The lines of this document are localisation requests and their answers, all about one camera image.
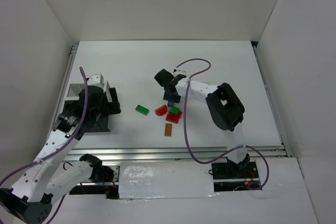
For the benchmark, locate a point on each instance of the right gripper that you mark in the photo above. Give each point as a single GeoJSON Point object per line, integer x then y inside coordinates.
{"type": "Point", "coordinates": [171, 95]}

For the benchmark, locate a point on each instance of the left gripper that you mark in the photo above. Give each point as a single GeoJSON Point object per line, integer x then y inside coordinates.
{"type": "Point", "coordinates": [113, 100]}

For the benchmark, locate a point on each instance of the green and purple lego stack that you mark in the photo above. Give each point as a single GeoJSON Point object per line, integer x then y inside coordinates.
{"type": "Point", "coordinates": [170, 104]}

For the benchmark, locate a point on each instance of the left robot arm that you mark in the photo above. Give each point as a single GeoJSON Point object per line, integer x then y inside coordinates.
{"type": "Point", "coordinates": [31, 198]}

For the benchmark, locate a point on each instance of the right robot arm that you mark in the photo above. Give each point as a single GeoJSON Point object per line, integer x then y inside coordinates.
{"type": "Point", "coordinates": [225, 108]}

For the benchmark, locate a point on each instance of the green square lego brick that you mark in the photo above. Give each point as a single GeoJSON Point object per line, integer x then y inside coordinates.
{"type": "Point", "coordinates": [174, 110]}

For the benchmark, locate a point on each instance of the black slatted container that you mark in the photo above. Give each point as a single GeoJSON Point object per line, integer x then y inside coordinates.
{"type": "Point", "coordinates": [97, 121]}

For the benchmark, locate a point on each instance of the red curved lego brick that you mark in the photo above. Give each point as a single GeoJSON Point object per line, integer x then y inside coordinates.
{"type": "Point", "coordinates": [162, 110]}

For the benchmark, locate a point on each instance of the white slatted container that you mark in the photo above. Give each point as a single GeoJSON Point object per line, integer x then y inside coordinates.
{"type": "Point", "coordinates": [72, 94]}

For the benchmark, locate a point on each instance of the orange flat lego plate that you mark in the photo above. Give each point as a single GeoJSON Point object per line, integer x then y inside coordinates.
{"type": "Point", "coordinates": [168, 130]}

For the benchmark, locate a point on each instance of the silver tape sheet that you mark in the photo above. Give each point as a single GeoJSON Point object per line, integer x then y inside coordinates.
{"type": "Point", "coordinates": [165, 180]}

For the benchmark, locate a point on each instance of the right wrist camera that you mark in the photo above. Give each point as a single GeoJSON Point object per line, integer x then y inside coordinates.
{"type": "Point", "coordinates": [177, 72]}

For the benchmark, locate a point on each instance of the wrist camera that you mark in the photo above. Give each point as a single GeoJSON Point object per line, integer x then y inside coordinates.
{"type": "Point", "coordinates": [177, 72]}
{"type": "Point", "coordinates": [96, 80]}

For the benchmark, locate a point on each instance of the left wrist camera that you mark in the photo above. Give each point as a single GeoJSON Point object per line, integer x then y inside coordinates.
{"type": "Point", "coordinates": [96, 80]}

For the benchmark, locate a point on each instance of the aluminium frame rail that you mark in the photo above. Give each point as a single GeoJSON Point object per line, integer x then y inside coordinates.
{"type": "Point", "coordinates": [162, 154]}

